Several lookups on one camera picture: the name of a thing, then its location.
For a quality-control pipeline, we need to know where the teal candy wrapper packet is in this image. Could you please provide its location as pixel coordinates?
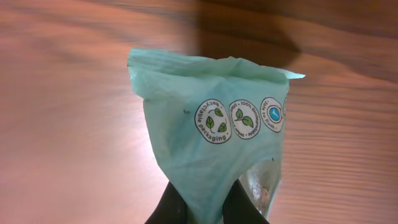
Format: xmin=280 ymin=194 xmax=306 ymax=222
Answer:
xmin=127 ymin=49 xmax=301 ymax=223

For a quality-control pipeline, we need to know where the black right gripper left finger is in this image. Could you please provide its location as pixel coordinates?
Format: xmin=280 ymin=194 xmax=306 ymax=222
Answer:
xmin=145 ymin=182 xmax=187 ymax=224

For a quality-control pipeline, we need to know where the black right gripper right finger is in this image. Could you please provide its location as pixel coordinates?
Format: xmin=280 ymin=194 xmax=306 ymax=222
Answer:
xmin=223 ymin=180 xmax=269 ymax=224

